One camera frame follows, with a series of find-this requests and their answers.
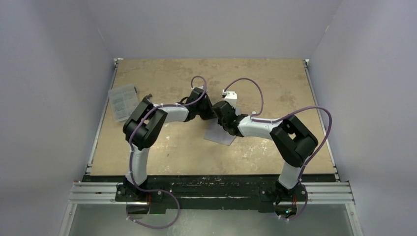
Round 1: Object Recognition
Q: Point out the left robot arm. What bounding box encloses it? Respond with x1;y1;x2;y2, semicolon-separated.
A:
122;88;214;201

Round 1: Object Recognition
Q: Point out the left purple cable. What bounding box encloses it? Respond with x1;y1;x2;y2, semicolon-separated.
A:
125;75;209;229

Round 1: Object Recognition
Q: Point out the grey envelope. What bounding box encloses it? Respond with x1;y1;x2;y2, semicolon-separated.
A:
204;107;241;146

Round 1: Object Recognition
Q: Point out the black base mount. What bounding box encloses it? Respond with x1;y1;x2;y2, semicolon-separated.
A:
81;174;336;216

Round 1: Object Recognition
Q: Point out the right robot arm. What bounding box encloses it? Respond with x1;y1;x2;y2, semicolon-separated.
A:
212;101;318;200

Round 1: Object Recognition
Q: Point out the clear plastic organizer box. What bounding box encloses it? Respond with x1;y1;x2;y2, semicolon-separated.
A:
108;84;139;122

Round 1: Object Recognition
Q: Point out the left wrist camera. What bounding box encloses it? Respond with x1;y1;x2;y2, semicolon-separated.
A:
222;90;238;108

